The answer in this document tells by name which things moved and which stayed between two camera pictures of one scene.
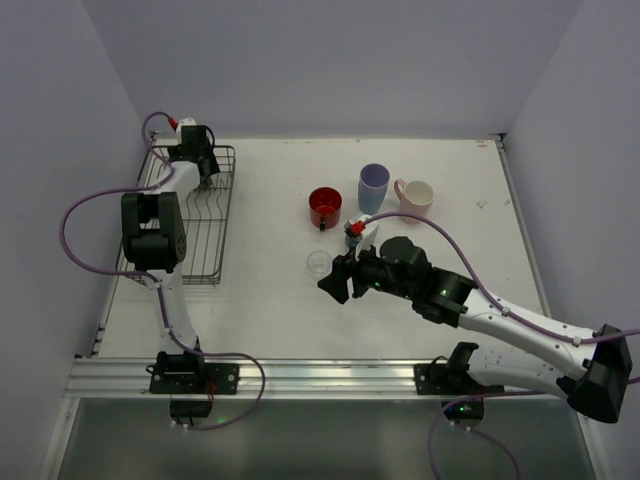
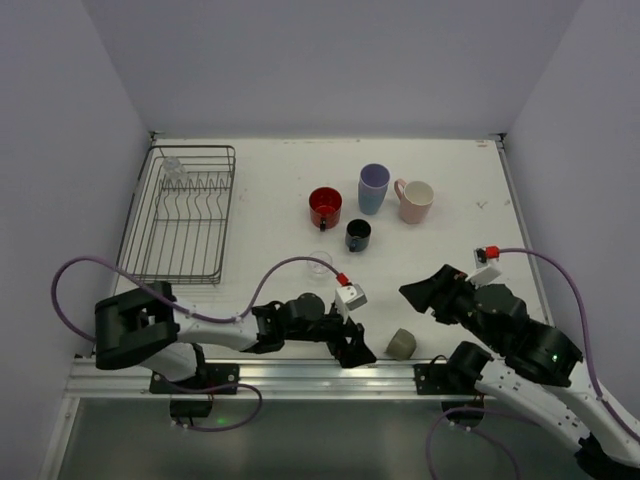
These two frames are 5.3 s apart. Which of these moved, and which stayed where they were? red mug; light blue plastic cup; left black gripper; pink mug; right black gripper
Moved: right black gripper; left black gripper
Stayed: pink mug; light blue plastic cup; red mug
